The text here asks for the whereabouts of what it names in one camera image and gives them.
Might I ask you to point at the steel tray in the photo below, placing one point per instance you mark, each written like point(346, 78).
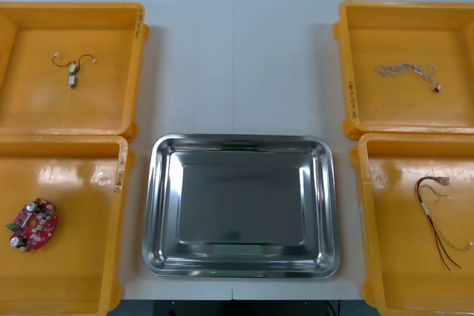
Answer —
point(240, 205)

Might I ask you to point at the yellow-orange plastic bin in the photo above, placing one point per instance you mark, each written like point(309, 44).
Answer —
point(81, 257)
point(403, 279)
point(107, 109)
point(400, 112)

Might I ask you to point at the round red circuit board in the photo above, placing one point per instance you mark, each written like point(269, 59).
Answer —
point(33, 225)

